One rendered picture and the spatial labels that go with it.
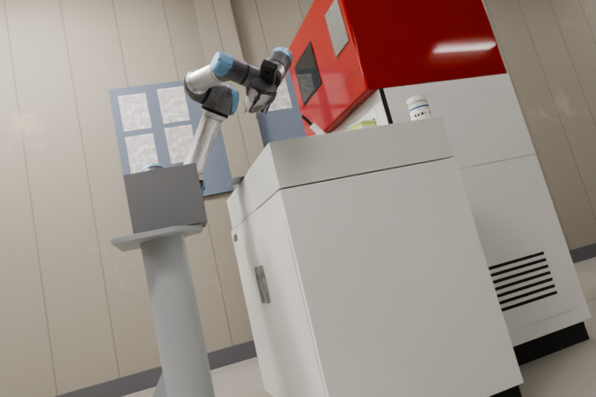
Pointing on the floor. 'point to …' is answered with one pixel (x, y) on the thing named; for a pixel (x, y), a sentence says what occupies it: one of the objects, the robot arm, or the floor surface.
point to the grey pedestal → (174, 310)
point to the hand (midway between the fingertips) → (252, 107)
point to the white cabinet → (374, 290)
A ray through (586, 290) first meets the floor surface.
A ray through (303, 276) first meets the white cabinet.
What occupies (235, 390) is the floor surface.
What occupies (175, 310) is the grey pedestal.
